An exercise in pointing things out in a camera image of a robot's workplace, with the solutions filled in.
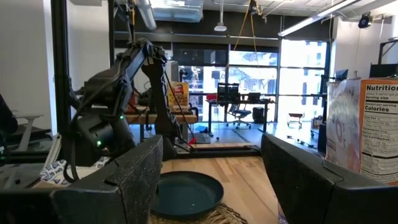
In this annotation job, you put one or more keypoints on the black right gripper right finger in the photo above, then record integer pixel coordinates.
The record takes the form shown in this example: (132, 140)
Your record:
(311, 193)

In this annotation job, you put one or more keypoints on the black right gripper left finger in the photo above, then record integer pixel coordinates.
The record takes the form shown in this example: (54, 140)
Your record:
(118, 193)

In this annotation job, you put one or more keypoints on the blue patterned paper bowl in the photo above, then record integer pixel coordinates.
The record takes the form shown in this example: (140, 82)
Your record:
(54, 174)

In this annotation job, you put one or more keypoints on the dark green plate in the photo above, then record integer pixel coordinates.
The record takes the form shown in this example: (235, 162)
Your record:
(186, 196)

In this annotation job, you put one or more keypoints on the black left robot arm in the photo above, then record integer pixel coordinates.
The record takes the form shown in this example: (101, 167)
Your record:
(158, 93)

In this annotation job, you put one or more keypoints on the round woven straw placemat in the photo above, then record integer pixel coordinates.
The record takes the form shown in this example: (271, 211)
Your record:
(224, 217)

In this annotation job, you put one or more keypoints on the wooden workbench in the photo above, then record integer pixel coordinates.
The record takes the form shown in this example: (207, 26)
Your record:
(186, 119)

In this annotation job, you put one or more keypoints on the yellow red cereal box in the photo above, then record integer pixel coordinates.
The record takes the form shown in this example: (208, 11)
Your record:
(178, 96)

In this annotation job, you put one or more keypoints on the grey office chair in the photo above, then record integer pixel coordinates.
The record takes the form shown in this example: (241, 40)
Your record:
(239, 115)

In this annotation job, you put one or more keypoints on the black office desk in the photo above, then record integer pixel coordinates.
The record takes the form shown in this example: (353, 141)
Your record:
(239, 102)

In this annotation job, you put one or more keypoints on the white pendant lamp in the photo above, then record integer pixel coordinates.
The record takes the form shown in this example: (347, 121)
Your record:
(220, 28)

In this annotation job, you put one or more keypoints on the long ceiling light fixture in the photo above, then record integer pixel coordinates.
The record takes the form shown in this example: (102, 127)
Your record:
(311, 20)

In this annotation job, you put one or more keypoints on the black ceiling spotlight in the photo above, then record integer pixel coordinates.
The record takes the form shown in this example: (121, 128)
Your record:
(364, 21)

